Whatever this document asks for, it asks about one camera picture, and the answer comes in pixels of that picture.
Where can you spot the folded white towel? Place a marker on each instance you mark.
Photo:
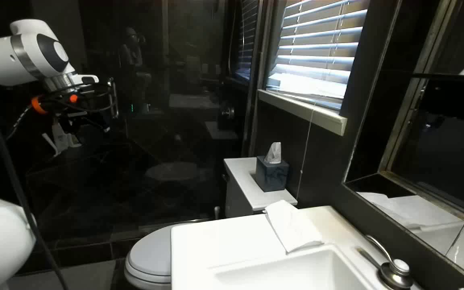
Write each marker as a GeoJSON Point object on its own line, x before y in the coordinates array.
{"type": "Point", "coordinates": [294, 225]}

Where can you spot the white countertop shelf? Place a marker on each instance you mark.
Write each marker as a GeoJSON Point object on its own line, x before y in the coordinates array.
{"type": "Point", "coordinates": [242, 182]}

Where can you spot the white toilet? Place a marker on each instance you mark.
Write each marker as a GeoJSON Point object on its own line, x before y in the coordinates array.
{"type": "Point", "coordinates": [149, 257]}

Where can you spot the dark blue tissue box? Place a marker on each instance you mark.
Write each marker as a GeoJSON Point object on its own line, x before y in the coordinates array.
{"type": "Point", "coordinates": [271, 174]}

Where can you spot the white cabinet under shelf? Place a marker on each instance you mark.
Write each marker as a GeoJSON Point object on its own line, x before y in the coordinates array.
{"type": "Point", "coordinates": [236, 201]}

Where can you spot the small dark window blind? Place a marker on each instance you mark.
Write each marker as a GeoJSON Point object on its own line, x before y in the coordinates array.
{"type": "Point", "coordinates": [247, 37]}

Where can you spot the white facial tissue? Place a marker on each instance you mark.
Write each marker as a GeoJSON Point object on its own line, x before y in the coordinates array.
{"type": "Point", "coordinates": [274, 151]}

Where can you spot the large white window blind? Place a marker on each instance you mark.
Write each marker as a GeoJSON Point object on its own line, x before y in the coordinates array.
{"type": "Point", "coordinates": [318, 48]}

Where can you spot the chrome sink faucet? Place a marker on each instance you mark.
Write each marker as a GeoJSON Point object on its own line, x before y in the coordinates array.
{"type": "Point", "coordinates": [395, 270]}

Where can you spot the white sink vanity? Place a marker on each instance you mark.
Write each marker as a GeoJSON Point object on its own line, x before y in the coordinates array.
{"type": "Point", "coordinates": [226, 246]}

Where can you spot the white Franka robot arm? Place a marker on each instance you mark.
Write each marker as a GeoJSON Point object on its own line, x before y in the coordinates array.
{"type": "Point", "coordinates": [7, 53]}

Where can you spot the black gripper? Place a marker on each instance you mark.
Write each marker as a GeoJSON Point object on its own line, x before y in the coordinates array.
{"type": "Point", "coordinates": [81, 109]}

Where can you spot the framed wall mirror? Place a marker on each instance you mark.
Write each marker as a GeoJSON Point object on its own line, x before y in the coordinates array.
{"type": "Point", "coordinates": [442, 149]}

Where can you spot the white window sill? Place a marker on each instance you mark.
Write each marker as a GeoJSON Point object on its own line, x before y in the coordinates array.
{"type": "Point", "coordinates": [306, 109]}

